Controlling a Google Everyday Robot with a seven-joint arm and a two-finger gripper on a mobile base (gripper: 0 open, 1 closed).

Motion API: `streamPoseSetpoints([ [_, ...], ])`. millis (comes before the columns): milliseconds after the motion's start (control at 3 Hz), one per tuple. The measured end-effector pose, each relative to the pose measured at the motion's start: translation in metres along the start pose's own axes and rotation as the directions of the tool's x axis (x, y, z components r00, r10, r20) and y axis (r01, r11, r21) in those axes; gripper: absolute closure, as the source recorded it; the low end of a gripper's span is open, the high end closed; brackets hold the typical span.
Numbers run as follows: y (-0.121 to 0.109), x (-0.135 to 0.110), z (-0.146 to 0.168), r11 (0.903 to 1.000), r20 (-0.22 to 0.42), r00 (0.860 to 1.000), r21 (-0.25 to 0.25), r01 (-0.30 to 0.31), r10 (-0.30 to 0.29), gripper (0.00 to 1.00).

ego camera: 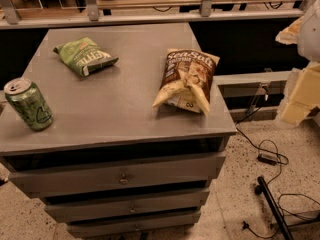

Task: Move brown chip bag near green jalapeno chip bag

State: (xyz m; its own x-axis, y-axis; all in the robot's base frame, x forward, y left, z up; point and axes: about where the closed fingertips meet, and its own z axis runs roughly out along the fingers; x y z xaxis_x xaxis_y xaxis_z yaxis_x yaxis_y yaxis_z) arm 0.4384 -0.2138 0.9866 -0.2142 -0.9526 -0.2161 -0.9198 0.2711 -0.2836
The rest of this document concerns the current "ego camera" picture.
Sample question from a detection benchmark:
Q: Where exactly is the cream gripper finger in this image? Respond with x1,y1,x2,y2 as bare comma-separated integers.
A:
275,17,303,45
278,63,320,126

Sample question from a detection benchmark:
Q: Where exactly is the brown sea salt chip bag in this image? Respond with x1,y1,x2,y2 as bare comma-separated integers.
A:
153,49,220,115

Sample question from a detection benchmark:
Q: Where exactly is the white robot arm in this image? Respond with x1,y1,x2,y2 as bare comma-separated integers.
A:
276,0,320,126

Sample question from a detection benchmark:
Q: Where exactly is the green jalapeno chip bag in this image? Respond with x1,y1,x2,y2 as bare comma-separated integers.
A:
53,37,119,77

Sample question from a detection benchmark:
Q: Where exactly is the black power adapter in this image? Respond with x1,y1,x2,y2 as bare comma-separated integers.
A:
257,153,277,165

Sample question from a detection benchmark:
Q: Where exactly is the black stand leg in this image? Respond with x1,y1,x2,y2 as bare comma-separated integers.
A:
257,176,294,240

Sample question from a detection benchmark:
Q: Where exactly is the grey drawer cabinet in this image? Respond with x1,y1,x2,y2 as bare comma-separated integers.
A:
0,23,235,226

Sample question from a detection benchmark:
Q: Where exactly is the bottom grey drawer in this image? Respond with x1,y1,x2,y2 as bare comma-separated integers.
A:
67,210,201,238

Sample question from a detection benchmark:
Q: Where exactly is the grey drawer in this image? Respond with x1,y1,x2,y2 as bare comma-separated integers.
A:
45,188,209,222
67,210,201,238
9,152,225,198

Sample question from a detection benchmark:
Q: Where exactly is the green soda can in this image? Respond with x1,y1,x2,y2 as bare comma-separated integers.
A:
4,78,53,131

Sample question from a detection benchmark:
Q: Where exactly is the middle grey drawer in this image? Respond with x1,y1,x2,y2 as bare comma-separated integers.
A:
45,188,209,222

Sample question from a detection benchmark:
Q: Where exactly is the top grey drawer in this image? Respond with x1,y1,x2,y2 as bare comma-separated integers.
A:
9,152,225,198

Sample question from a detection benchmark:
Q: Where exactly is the black cable on floor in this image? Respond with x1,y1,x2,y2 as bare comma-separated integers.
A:
235,106,320,240

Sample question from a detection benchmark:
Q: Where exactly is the metal railing frame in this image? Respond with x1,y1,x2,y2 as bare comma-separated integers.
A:
0,0,315,29

